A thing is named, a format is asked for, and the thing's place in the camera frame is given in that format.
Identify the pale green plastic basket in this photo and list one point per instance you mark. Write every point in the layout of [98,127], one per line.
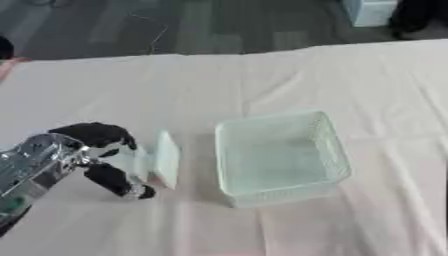
[280,160]

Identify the person's hand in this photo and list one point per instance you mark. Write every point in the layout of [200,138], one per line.
[6,56]

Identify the white box on floor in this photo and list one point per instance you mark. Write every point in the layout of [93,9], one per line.
[368,11]

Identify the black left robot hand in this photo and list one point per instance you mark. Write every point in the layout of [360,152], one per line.
[99,134]

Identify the pale green box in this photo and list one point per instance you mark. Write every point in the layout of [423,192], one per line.
[165,160]

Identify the person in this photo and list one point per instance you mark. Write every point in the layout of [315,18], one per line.
[415,16]

